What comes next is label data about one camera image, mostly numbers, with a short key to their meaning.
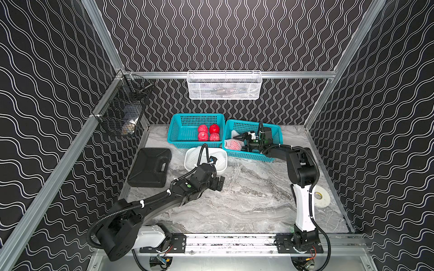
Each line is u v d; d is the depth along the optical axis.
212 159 0.74
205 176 0.64
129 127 0.83
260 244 0.76
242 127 1.21
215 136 1.06
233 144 0.95
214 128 1.10
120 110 0.93
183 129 1.18
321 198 0.87
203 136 1.06
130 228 0.41
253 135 1.00
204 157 0.72
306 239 0.64
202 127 1.10
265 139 0.87
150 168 0.93
